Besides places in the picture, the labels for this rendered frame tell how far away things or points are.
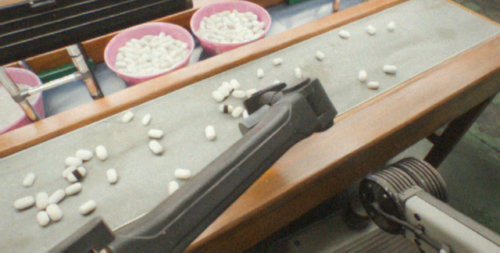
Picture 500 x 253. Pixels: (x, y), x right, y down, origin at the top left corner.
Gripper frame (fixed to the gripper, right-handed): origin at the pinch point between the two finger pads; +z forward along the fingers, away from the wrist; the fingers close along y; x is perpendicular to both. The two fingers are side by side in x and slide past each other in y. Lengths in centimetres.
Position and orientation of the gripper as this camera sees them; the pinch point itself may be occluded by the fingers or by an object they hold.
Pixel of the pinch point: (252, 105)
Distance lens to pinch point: 74.0
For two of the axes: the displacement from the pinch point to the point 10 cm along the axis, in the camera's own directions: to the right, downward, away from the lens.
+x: 3.5, 9.2, 1.8
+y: -8.5, 3.9, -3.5
